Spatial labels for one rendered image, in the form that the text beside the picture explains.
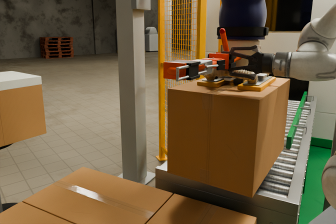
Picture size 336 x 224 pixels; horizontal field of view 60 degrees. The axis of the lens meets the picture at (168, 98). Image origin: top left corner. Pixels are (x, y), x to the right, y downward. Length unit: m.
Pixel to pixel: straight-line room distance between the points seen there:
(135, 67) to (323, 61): 1.57
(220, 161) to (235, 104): 0.25
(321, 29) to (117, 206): 1.10
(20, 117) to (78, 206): 0.84
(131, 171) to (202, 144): 1.46
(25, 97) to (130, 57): 0.82
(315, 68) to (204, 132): 0.48
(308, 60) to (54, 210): 1.20
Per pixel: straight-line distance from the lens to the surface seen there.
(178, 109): 1.26
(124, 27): 2.35
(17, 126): 2.09
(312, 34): 1.18
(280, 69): 1.10
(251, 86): 1.27
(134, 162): 2.57
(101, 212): 1.40
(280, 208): 1.43
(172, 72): 0.83
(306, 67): 1.08
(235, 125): 1.16
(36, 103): 2.12
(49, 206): 1.51
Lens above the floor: 1.33
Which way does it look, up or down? 13 degrees down
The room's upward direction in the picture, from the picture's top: straight up
